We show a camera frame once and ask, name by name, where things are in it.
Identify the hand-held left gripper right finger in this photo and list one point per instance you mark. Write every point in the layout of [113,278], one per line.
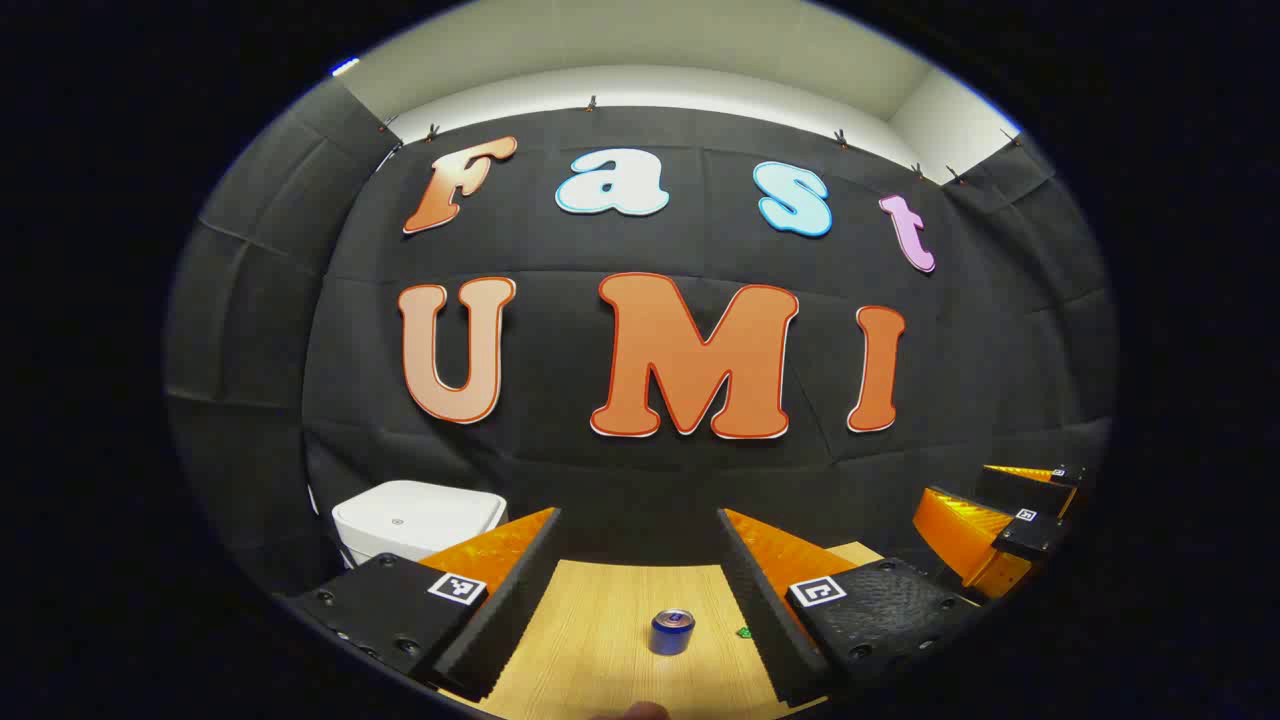
[755,600]

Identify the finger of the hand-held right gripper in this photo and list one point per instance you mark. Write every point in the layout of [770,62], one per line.
[1020,490]
[1030,535]

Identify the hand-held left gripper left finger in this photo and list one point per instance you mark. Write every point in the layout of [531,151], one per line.
[510,610]

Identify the blue pop can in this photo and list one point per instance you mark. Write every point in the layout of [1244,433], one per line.
[670,635]

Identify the white desktop garbage bin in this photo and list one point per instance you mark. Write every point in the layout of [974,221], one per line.
[410,520]

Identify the wooden desktop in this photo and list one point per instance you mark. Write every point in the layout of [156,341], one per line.
[600,640]

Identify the black backdrop cloth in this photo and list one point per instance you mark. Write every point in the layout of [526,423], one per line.
[560,250]

